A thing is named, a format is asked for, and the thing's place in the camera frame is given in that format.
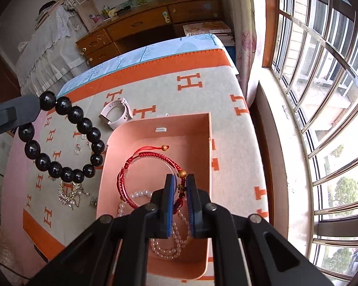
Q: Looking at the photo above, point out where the white lace cloth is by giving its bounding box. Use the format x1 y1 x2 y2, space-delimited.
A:
15 4 90 96

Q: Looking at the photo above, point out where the metal window grille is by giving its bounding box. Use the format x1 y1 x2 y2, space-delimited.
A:
270 0 358 281

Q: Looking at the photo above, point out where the orange grey printed blanket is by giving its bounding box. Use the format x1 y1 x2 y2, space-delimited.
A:
23 48 270 282

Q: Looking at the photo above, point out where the orange printed flat box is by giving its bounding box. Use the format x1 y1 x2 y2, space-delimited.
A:
183 21 232 36

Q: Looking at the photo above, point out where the rhinestone necklace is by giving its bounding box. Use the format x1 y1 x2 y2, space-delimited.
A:
58 180 90 210

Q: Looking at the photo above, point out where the peach pink box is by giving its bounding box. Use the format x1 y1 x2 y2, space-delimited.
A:
96 112 213 281

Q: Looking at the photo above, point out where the black bead bracelet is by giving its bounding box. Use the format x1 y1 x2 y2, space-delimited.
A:
18 91 105 183

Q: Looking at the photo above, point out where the light blue tree-print sheet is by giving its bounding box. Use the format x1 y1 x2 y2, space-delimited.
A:
57 34 239 97

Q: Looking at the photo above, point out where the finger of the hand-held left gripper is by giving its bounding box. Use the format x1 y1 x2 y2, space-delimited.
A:
0 95 42 139

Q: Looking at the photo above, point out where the red cord bracelet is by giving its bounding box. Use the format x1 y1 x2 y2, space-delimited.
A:
117 145 187 215

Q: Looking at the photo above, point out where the white pearl necklace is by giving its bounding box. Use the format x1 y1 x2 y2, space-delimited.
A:
117 189 194 260

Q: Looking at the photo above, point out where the pale floral curtain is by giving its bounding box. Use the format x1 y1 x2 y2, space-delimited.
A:
221 0 264 105

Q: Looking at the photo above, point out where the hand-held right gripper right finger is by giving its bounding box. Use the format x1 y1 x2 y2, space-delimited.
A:
186 174 335 286

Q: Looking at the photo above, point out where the wooden desk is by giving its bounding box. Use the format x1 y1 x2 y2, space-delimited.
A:
75 0 223 67

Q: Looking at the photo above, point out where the pink bed sheet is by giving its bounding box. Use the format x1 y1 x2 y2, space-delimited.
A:
0 107 48 275

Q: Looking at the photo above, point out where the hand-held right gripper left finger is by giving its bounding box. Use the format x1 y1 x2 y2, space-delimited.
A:
27 174 176 286

